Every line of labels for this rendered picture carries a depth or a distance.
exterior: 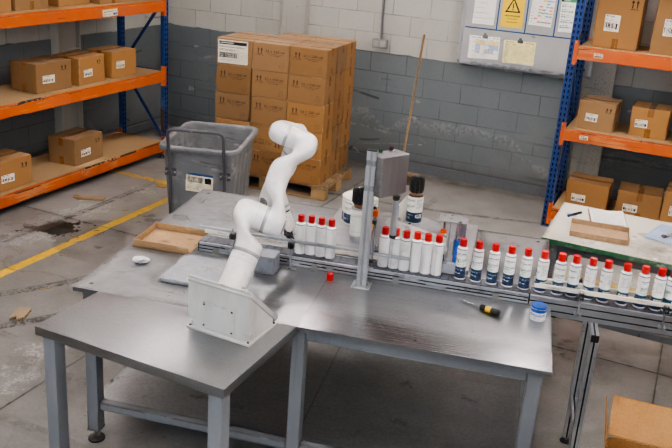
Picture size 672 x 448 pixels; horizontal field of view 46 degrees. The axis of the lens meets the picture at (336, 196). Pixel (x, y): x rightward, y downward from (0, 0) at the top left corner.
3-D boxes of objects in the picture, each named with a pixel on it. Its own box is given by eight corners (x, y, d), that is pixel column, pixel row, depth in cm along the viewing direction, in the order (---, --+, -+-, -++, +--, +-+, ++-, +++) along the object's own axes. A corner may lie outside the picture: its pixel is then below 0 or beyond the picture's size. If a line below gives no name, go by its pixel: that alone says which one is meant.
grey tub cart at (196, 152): (186, 209, 698) (187, 101, 667) (257, 216, 693) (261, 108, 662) (153, 247, 614) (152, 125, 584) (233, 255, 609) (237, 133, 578)
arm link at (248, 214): (258, 257, 335) (280, 206, 343) (217, 240, 334) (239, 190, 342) (257, 263, 346) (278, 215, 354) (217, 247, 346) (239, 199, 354)
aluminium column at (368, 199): (366, 284, 382) (378, 148, 360) (365, 287, 378) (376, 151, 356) (357, 282, 383) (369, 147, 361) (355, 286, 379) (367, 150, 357)
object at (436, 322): (548, 242, 455) (548, 239, 454) (551, 377, 316) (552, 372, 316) (203, 192, 498) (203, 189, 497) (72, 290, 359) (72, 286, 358)
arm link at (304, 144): (245, 229, 351) (279, 242, 351) (244, 223, 339) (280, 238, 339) (287, 128, 363) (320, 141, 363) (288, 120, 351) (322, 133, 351)
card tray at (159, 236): (208, 237, 424) (208, 230, 422) (188, 255, 400) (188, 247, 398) (155, 228, 430) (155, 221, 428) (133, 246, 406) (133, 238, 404)
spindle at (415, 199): (421, 223, 448) (427, 174, 438) (419, 228, 439) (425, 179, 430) (406, 221, 449) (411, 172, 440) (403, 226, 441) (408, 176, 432)
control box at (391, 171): (405, 192, 372) (409, 153, 366) (379, 198, 361) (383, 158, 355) (390, 186, 379) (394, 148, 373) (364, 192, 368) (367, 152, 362)
